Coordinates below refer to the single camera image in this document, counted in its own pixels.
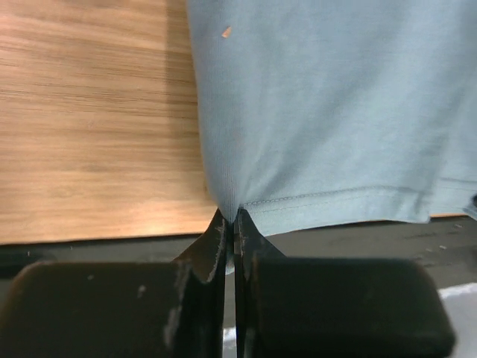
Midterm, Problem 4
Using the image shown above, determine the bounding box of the aluminium frame rail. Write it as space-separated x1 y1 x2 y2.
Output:
439 283 477 358

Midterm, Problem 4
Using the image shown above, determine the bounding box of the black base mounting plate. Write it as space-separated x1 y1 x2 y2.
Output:
1 217 476 294

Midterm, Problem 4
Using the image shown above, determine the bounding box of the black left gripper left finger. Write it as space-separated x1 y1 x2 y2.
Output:
1 213 228 357

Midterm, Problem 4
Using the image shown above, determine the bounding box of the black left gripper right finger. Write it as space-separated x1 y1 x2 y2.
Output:
234 210 455 357

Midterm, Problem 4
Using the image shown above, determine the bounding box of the light blue t shirt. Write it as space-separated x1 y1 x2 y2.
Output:
187 0 476 235

